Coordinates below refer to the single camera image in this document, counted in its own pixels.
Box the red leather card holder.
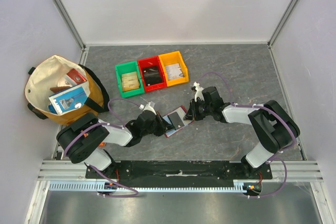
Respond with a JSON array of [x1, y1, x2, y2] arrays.
[[163, 105, 193, 138]]

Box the black credit card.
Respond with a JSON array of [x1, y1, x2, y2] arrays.
[[167, 112, 185, 130]]

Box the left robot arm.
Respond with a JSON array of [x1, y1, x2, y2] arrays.
[[56, 110, 175, 178]]

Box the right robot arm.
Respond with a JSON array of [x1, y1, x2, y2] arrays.
[[184, 82, 300, 179]]

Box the white card in yellow bin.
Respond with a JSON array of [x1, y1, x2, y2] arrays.
[[165, 63, 184, 81]]

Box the beige cards in green bin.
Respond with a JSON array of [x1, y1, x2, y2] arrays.
[[121, 71, 140, 92]]

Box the black card in red bin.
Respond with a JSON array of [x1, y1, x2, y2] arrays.
[[142, 66, 162, 86]]

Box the yellow plastic bin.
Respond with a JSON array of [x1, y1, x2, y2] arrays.
[[159, 51, 189, 87]]

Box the green plastic bin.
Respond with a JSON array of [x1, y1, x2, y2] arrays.
[[115, 61, 144, 98]]

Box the red plastic bin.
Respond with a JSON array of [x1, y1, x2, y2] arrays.
[[138, 56, 167, 93]]

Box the blue product box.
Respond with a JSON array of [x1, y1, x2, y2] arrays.
[[48, 81, 90, 115]]

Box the red white box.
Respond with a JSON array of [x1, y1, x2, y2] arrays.
[[64, 69, 87, 86]]

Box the canvas tote bag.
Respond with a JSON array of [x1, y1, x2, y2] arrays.
[[25, 55, 110, 125]]

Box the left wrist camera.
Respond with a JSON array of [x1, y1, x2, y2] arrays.
[[139, 101, 156, 115]]

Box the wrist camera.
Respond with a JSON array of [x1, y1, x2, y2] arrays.
[[139, 101, 156, 115], [191, 82, 204, 101]]

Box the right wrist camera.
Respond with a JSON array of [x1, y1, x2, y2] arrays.
[[191, 82, 204, 101]]

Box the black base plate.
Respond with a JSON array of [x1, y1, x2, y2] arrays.
[[101, 161, 272, 180]]

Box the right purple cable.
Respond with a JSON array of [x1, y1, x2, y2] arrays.
[[196, 71, 299, 199]]

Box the slotted cable duct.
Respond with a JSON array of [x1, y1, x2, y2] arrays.
[[48, 180, 248, 192]]

